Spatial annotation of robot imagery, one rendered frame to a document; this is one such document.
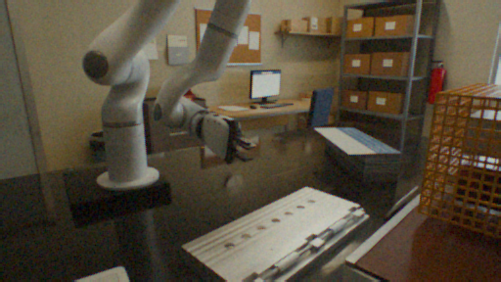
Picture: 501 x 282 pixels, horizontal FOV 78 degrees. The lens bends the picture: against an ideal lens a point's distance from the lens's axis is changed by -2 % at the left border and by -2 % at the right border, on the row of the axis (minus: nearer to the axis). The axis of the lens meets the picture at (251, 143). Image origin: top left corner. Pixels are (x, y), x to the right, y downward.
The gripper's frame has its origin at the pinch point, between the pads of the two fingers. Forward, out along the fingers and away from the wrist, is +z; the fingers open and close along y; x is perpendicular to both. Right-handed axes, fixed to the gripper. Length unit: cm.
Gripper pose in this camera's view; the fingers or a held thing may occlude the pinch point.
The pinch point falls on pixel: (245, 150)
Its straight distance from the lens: 77.9
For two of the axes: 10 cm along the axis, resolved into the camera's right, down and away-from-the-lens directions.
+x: -7.1, 1.9, -6.8
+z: 6.9, 4.0, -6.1
